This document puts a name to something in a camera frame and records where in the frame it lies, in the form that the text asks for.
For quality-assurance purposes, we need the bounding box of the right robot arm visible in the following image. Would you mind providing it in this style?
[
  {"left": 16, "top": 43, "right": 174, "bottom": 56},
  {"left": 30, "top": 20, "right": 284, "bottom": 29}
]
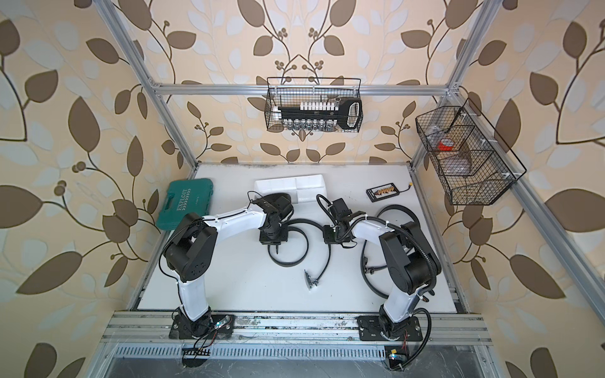
[{"left": 317, "top": 195, "right": 442, "bottom": 340}]

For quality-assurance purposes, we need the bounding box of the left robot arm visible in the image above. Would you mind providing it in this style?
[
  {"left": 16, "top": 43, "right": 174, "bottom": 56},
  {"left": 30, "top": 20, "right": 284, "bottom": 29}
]
[{"left": 162, "top": 193, "right": 294, "bottom": 337}]

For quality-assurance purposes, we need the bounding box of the white divided storage box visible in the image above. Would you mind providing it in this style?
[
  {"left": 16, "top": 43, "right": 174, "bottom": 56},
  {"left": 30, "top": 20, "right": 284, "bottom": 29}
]
[{"left": 254, "top": 174, "right": 327, "bottom": 204}]

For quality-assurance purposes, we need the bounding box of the black parallel charging board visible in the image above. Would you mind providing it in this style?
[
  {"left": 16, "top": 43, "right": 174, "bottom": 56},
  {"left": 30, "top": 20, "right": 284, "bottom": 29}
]
[{"left": 366, "top": 183, "right": 413, "bottom": 203}]

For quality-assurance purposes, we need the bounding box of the green tool case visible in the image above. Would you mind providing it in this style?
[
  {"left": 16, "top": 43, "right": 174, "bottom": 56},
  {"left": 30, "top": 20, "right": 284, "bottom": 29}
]
[{"left": 156, "top": 178, "right": 214, "bottom": 231}]

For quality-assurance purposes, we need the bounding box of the black socket holder set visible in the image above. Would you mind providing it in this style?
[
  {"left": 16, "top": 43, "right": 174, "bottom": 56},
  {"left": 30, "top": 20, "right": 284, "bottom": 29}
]
[{"left": 265, "top": 97, "right": 363, "bottom": 132}]

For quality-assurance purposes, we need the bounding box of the red item in basket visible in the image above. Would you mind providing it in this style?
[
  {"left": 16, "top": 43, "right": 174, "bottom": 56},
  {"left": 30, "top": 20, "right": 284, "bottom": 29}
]
[{"left": 437, "top": 138, "right": 455, "bottom": 152}]

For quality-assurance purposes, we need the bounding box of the black corrugated cable conduit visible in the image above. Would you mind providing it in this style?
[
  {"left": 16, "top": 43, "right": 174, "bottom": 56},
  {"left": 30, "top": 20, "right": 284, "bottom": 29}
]
[{"left": 315, "top": 193, "right": 443, "bottom": 367}]

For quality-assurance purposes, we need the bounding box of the back wire basket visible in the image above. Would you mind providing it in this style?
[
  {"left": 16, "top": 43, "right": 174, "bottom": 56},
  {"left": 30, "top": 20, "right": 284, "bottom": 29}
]
[{"left": 264, "top": 76, "right": 363, "bottom": 133}]

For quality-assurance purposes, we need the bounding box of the wire basket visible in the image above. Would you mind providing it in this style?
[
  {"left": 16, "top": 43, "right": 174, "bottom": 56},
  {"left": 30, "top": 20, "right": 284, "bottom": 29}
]
[
  {"left": 415, "top": 99, "right": 527, "bottom": 206},
  {"left": 264, "top": 76, "right": 363, "bottom": 133}
]

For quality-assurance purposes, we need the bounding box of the right wire basket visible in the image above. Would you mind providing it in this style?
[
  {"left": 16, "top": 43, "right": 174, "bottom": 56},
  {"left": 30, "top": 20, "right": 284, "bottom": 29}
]
[{"left": 415, "top": 99, "right": 527, "bottom": 206}]

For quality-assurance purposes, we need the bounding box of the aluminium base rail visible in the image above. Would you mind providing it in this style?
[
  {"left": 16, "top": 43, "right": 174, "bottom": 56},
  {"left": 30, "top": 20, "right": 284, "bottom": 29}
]
[{"left": 101, "top": 311, "right": 493, "bottom": 347}]

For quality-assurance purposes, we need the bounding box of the aluminium frame post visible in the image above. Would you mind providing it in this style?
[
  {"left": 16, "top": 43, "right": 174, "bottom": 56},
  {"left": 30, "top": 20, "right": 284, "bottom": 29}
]
[{"left": 93, "top": 0, "right": 199, "bottom": 172}]

